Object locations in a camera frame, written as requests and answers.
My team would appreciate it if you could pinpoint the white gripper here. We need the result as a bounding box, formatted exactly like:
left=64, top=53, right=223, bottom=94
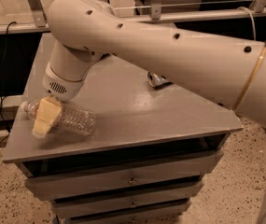
left=33, top=64, right=84, bottom=138

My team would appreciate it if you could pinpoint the clear plastic water bottle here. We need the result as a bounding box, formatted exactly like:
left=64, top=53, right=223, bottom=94
left=20, top=99, right=96, bottom=136

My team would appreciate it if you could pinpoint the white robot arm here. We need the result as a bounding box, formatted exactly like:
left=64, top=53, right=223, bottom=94
left=42, top=0, right=266, bottom=224

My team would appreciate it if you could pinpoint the crushed blue silver can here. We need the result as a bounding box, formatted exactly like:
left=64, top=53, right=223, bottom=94
left=147, top=72, right=170, bottom=88

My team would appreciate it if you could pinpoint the grey drawer cabinet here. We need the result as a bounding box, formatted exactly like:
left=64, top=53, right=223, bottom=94
left=2, top=22, right=245, bottom=224

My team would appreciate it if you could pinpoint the black cable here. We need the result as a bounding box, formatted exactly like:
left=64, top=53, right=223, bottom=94
left=0, top=21, right=18, bottom=151

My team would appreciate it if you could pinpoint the metal frame rail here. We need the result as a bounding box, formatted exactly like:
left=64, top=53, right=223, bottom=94
left=0, top=0, right=266, bottom=33

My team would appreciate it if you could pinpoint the white cable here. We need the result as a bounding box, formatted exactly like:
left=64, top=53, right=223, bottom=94
left=236, top=6, right=258, bottom=42

